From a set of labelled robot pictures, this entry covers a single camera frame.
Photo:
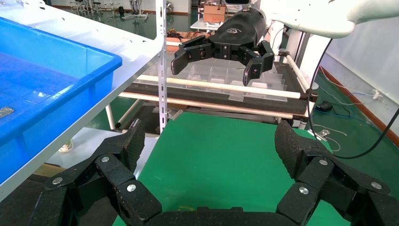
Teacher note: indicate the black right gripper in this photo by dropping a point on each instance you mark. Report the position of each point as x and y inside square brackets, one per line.
[240, 31]

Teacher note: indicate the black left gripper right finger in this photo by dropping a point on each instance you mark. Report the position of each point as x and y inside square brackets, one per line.
[311, 168]

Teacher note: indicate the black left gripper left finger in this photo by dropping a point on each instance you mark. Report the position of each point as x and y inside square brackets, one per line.
[118, 162]

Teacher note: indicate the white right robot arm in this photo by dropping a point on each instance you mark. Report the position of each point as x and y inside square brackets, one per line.
[311, 18]

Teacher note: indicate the clear plastic organizer box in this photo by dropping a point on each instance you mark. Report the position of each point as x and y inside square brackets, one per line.
[218, 73]

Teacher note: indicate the brown background cardboard box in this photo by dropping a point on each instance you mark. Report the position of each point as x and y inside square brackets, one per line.
[214, 14]

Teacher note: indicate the blue plastic tray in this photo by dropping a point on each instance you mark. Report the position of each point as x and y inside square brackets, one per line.
[31, 78]

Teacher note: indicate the silver binder clip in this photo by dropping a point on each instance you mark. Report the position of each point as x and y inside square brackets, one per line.
[322, 134]
[174, 114]

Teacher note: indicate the white background table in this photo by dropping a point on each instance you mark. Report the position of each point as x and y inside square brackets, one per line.
[202, 26]

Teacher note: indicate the black rack mat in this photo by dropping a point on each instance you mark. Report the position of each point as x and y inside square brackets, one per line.
[224, 97]

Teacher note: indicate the black power adapter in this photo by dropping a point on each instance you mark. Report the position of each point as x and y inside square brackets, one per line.
[324, 107]

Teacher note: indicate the white perforated shelf leg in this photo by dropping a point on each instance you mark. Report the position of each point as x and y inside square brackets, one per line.
[161, 78]

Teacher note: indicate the green table cloth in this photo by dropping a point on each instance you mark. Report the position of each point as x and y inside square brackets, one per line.
[218, 156]

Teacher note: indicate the white metal shelf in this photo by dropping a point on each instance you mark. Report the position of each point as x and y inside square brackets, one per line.
[109, 34]

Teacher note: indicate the grey tape strip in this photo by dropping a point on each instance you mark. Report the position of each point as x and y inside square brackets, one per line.
[5, 112]

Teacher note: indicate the white wall plug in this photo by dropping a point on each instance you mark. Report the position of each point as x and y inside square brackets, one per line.
[376, 94]

